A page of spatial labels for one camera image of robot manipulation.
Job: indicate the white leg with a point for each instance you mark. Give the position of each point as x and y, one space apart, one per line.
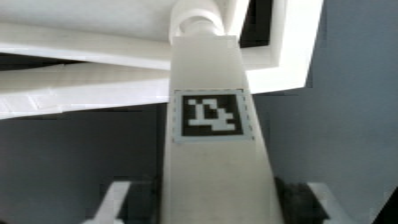
219 186

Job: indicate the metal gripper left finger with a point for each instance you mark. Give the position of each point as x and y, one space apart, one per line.
107 213

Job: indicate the white front fence bar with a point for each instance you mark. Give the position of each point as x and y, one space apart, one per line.
93 85

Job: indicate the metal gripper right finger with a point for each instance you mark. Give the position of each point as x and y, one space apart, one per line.
310 204

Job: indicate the white desk top tray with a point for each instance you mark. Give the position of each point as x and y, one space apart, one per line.
132 20

